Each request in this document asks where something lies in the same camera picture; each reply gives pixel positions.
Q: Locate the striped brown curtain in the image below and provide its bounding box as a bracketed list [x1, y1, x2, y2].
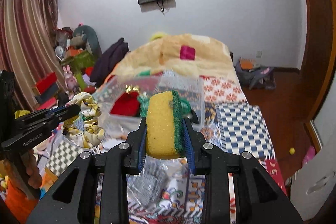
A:
[1, 0, 64, 110]

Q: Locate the yellow green sponge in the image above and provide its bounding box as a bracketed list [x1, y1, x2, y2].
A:
[146, 90, 185, 160]

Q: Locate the dark purple jacket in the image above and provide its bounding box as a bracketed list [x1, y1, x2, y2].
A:
[90, 38, 129, 88]

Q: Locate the pink bunny doll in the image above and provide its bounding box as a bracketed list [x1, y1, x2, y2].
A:
[63, 65, 80, 94]

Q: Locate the grey backpack on floor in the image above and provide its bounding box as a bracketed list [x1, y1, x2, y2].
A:
[235, 59, 276, 90]

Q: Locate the beige patchwork quilt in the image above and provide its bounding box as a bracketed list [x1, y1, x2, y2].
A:
[108, 34, 238, 82]

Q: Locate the silver glitter pouch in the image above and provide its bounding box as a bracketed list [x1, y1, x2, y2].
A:
[126, 156, 169, 209]

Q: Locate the white heart sliding wardrobe door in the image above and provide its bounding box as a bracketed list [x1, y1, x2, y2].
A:
[288, 92, 336, 222]

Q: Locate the green patterned storage box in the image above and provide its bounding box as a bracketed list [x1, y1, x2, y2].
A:
[60, 51, 96, 73]

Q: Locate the red box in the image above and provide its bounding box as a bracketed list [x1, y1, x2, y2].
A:
[33, 72, 58, 96]

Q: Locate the red velvet drawstring pouch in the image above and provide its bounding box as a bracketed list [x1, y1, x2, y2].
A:
[110, 85, 140, 117]

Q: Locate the person's left hand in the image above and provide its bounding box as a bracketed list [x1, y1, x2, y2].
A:
[2, 150, 42, 201]

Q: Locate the clear plastic storage bin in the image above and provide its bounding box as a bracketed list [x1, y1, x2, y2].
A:
[93, 71, 205, 139]

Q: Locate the grey plush toy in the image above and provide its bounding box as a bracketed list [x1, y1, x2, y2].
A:
[70, 25, 102, 57]

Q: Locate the yellow foam tube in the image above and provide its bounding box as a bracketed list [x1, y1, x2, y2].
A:
[149, 31, 167, 42]

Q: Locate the small yellow ball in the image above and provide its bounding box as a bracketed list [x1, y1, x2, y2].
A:
[289, 147, 295, 155]

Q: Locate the patterned patchwork bedsheet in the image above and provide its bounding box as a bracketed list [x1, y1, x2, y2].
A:
[39, 70, 288, 224]

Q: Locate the white wall socket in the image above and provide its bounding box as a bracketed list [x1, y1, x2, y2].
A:
[256, 51, 262, 58]

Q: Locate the brown wooden door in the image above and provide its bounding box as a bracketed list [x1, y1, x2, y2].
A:
[301, 0, 335, 121]

